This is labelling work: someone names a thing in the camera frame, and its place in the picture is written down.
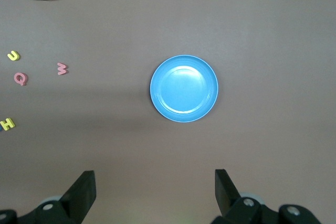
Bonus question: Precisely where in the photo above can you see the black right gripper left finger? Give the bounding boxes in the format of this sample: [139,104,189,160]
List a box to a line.
[0,170,97,224]

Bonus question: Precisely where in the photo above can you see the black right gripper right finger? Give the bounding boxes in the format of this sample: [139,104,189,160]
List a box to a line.
[214,168,322,224]

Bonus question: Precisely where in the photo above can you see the yellow foam letter H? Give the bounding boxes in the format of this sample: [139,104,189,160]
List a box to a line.
[0,118,16,131]

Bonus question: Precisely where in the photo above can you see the pink foam lowercase w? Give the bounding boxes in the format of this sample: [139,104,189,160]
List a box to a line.
[57,62,69,76]

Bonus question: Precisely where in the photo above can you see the blue plate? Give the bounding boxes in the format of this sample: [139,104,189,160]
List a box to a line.
[150,55,219,123]

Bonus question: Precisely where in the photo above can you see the pink foam letter Q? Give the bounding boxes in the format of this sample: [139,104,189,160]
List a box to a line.
[13,72,28,87]

